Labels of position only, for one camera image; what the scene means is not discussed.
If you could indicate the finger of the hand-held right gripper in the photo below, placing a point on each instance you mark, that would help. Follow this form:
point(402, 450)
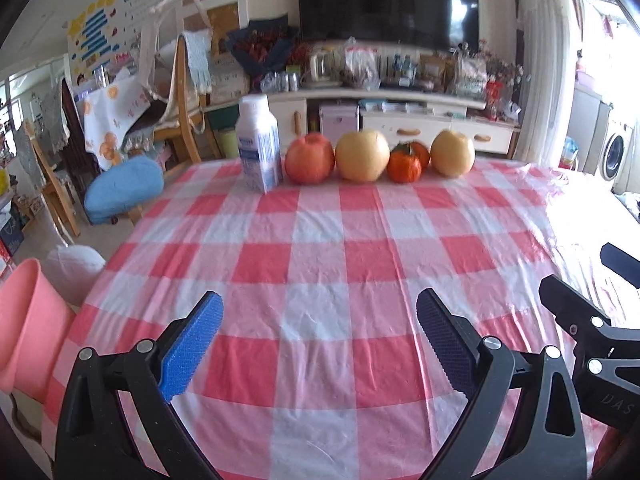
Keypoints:
point(622, 262)
point(567, 305)

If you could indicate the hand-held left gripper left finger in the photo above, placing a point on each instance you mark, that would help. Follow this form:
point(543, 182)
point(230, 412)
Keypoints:
point(195, 345)

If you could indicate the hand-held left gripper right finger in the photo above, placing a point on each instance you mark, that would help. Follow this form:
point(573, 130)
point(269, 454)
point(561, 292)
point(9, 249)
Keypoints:
point(445, 340)

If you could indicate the pink plastic bucket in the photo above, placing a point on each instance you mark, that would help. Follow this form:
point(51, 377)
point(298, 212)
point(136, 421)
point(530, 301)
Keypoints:
point(30, 330)

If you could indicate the white washing machine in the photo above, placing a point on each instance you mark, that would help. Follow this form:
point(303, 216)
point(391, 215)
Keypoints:
point(620, 152)

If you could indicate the pink checked tablecloth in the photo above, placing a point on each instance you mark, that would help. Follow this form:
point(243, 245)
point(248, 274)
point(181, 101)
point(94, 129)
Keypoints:
point(325, 270)

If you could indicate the blue cushioned stool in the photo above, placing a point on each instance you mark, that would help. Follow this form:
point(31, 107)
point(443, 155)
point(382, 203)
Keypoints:
point(125, 190)

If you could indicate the orange mandarin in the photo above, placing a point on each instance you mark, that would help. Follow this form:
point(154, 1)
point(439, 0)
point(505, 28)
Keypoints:
point(423, 152)
point(404, 166)

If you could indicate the wooden armchair with white cushion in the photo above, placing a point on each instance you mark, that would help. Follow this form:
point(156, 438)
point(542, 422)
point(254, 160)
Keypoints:
point(27, 420)

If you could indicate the yellow pear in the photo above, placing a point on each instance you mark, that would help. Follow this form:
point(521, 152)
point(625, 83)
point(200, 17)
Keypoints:
point(362, 156)
point(452, 154)

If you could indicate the light green waste bin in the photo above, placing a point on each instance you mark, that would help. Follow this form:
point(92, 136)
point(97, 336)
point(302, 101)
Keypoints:
point(227, 144)

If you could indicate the blue white milk carton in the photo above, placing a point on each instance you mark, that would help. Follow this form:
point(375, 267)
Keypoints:
point(260, 145)

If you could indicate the wooden chair with grey cover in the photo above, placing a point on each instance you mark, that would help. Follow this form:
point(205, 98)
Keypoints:
point(50, 185)

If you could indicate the white curtain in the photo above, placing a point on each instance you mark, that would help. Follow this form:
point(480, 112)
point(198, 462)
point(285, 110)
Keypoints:
point(547, 60)

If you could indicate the red apple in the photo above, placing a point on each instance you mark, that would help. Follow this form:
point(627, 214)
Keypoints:
point(310, 160)

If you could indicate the white television cabinet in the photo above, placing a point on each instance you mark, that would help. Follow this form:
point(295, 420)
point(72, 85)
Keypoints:
point(425, 115)

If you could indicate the dark green storage box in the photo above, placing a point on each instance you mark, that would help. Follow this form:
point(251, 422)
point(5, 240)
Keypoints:
point(222, 119)

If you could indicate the wooden chair with lace cover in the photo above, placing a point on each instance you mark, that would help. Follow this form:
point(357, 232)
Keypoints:
point(185, 110)

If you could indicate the orange print dining tablecloth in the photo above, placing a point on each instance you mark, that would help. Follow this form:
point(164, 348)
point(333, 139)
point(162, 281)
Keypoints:
point(117, 120)

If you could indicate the pink storage box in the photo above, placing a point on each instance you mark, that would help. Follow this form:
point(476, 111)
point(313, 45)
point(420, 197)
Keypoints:
point(339, 120)

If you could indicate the white rice sack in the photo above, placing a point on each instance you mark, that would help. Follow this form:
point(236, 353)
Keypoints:
point(229, 80)

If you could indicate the clear snack bag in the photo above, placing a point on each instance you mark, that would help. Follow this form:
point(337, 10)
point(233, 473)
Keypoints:
point(361, 62)

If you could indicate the white mesh food cover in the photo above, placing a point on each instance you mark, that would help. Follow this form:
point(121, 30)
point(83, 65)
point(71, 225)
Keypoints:
point(160, 50)

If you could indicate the dark blue flower bouquet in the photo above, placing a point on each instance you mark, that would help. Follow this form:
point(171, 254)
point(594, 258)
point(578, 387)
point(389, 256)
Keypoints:
point(260, 50)

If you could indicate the black television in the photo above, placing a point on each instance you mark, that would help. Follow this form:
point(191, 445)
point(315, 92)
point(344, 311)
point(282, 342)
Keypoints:
point(385, 0)

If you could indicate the wall poster with blue strips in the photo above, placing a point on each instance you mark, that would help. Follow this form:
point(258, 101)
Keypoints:
point(110, 25)

